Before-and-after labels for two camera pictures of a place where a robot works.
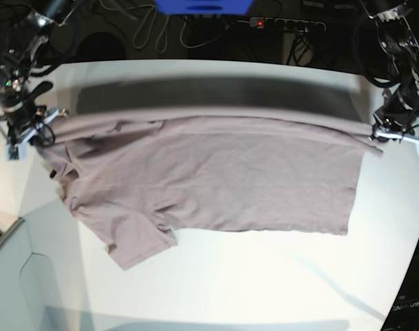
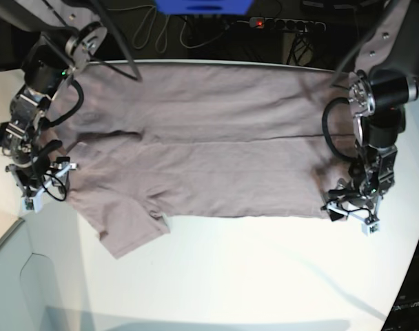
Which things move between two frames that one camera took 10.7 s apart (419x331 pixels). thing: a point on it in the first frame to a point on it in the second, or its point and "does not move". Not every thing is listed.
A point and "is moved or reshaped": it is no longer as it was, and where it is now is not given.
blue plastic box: [205, 7] does not move
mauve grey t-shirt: [136, 178] is moved or reshaped
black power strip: [288, 25] does not move
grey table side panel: [21, 291] does not move
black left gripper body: [18, 99] to [30, 160]
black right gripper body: [403, 108] to [369, 181]
